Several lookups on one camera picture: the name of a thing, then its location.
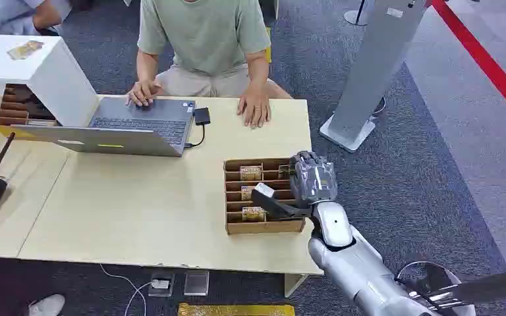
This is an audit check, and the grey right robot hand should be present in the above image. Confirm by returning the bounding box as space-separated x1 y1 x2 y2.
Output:
288 150 339 209

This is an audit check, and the person's left hand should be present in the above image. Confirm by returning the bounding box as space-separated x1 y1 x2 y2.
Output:
236 88 272 130

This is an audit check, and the person's hand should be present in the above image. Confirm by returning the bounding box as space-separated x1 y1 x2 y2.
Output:
236 88 272 130
125 79 163 108

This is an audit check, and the wooden card box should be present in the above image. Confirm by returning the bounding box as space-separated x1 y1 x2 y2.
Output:
223 157 306 236
0 83 61 128

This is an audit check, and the black usb adapter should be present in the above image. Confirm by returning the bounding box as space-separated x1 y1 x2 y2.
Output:
192 107 212 127

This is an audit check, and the grey pillar stand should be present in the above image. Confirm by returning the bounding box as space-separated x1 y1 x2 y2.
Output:
319 0 430 154

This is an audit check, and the golden strip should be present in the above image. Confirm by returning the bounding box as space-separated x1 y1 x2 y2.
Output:
177 302 296 316

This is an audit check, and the metal floor plate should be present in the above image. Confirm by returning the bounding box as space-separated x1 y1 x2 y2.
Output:
183 269 211 298

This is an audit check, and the stanchion base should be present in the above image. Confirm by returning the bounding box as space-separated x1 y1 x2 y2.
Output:
343 0 375 26

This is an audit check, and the grey laptop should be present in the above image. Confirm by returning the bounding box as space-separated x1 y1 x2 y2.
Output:
10 96 196 158

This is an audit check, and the person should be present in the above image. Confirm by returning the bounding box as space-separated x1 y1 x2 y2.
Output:
125 0 294 130
0 0 73 37

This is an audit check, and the floor socket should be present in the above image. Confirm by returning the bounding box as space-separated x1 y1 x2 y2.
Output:
148 272 177 299

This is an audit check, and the person's right hand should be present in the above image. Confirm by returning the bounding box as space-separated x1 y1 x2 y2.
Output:
125 79 163 108

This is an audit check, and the dark blurred bar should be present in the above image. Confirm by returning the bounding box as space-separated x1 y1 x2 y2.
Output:
405 265 506 311

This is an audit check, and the red floor tape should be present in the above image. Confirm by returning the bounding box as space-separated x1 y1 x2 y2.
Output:
429 0 506 132

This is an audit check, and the white box stand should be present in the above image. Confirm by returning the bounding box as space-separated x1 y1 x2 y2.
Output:
0 34 101 128

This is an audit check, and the white shoe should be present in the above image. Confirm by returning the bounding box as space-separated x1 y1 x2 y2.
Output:
27 294 67 316

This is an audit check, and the black adapter cable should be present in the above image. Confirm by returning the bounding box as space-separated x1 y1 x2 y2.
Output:
184 124 206 149

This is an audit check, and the white cable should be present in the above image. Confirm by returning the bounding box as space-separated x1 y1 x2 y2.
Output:
99 263 154 316

